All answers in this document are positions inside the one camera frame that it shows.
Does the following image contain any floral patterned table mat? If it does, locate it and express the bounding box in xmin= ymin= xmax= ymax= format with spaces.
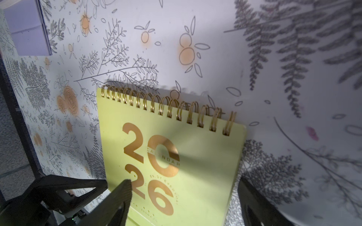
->
xmin=1 ymin=1 xmax=362 ymax=226

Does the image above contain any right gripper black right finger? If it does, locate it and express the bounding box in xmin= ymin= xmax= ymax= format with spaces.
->
xmin=238 ymin=177 xmax=294 ymax=226

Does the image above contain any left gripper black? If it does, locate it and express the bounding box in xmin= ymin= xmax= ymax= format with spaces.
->
xmin=1 ymin=175 xmax=107 ymax=226

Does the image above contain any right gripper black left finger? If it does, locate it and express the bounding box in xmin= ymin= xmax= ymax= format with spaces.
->
xmin=78 ymin=179 xmax=132 ymax=226

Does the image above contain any green 2026 desk calendar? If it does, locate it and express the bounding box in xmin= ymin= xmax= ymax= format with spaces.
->
xmin=97 ymin=86 xmax=247 ymax=226

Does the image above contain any left purple 2026 calendar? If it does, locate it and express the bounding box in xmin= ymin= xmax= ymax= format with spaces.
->
xmin=1 ymin=0 xmax=52 ymax=56

